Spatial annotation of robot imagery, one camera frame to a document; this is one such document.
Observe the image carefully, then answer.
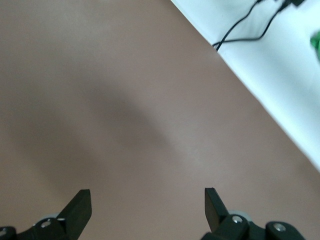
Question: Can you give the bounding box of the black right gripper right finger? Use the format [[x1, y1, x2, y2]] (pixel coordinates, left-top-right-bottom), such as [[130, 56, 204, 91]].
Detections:
[[201, 187, 266, 240]]

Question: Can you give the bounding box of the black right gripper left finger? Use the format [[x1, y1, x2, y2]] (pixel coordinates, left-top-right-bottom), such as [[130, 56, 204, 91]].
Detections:
[[17, 189, 93, 240]]

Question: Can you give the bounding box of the brown table mat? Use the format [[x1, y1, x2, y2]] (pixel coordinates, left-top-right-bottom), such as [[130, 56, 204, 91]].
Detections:
[[0, 0, 320, 240]]

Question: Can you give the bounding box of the green object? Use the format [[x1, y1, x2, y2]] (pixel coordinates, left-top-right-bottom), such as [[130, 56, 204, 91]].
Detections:
[[309, 31, 320, 63]]

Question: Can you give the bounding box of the thin black cable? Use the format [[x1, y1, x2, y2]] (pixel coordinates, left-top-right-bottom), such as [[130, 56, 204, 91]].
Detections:
[[216, 2, 289, 51], [211, 0, 261, 50]]

